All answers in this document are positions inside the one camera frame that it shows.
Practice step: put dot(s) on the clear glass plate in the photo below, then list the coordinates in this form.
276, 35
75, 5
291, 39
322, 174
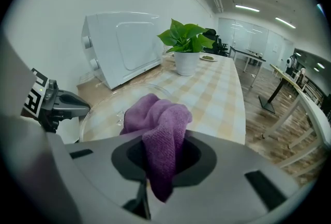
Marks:
103, 117

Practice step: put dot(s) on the beige checked tablecloth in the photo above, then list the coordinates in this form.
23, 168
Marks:
212, 104

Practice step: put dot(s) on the black-topped white table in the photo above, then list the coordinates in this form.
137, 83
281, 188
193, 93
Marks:
248, 52

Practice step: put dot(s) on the black office chair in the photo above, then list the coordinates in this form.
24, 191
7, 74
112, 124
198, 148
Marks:
214, 36

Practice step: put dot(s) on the white microwave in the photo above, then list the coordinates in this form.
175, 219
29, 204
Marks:
124, 44

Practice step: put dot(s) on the white plate with green beans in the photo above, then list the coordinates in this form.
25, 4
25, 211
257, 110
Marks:
208, 57

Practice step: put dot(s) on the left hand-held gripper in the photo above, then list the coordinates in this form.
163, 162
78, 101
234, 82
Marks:
33, 96

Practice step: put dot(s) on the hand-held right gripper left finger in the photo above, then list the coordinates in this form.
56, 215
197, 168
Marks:
98, 179

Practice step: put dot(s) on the purple cloth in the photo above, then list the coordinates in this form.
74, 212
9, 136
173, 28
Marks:
160, 145

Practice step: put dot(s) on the green potted plant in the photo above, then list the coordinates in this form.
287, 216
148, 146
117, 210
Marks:
186, 62

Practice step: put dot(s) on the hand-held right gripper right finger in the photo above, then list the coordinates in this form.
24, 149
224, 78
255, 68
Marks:
227, 192

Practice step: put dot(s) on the yellow-topped pedestal table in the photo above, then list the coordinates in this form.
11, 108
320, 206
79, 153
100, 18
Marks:
267, 105

